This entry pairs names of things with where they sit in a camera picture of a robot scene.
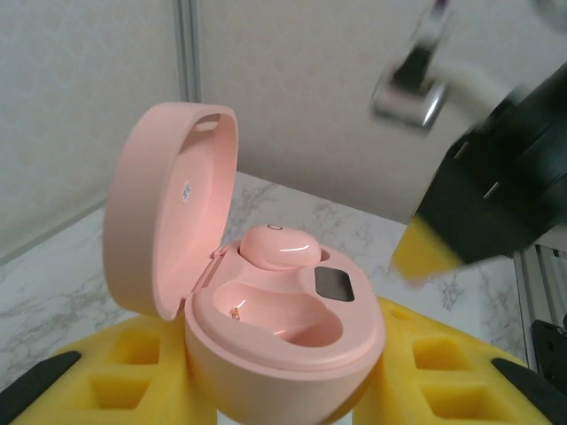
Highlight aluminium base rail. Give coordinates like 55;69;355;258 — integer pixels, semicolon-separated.
512;245;567;355

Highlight pink earbud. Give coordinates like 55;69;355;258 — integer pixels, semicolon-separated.
237;223;323;271

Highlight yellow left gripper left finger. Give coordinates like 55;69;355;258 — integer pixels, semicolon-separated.
0;314;221;425

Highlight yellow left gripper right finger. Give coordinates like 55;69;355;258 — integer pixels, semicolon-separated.
352;295;567;425

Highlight pink earbud charging case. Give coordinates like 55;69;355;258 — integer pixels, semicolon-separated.
101;101;385;424

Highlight aluminium frame post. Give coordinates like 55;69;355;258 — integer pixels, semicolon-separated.
178;0;199;106

